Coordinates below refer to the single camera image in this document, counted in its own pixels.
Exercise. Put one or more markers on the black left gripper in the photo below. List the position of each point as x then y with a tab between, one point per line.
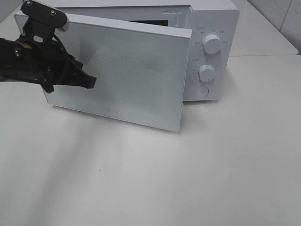
45	61

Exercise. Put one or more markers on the white microwave knob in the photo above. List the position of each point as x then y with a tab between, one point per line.
212	43
206	73

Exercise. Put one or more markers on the round white door button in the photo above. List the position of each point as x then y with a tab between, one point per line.
201	93

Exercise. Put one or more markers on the white microwave door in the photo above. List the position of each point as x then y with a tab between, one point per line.
140	70

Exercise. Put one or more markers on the white microwave oven body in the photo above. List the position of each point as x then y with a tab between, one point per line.
203	17

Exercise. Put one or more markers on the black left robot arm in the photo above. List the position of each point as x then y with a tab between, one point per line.
8	64

